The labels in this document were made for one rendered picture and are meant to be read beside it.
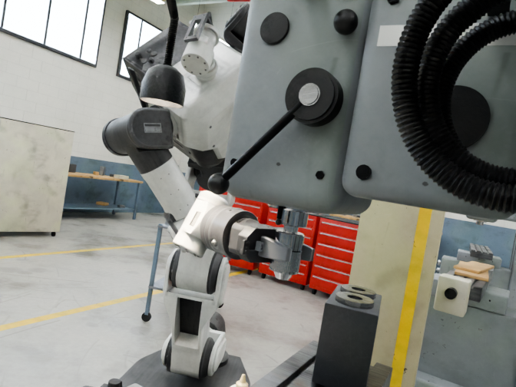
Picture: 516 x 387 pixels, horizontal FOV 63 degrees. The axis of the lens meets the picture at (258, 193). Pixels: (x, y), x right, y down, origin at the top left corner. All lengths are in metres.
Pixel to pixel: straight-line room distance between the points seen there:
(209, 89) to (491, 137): 0.72
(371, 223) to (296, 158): 1.85
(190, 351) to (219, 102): 0.87
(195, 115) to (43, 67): 8.43
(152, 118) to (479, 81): 0.72
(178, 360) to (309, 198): 1.12
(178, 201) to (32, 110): 8.28
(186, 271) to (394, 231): 1.31
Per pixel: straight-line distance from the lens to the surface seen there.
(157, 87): 0.70
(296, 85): 0.55
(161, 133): 1.03
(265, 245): 0.66
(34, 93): 9.28
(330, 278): 5.44
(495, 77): 0.51
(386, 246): 2.38
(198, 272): 1.37
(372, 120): 0.52
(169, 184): 1.05
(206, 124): 1.05
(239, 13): 1.20
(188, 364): 1.59
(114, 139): 1.07
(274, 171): 0.57
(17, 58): 9.14
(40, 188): 6.82
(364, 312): 1.00
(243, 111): 0.61
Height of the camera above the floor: 1.34
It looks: 2 degrees down
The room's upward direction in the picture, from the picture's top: 9 degrees clockwise
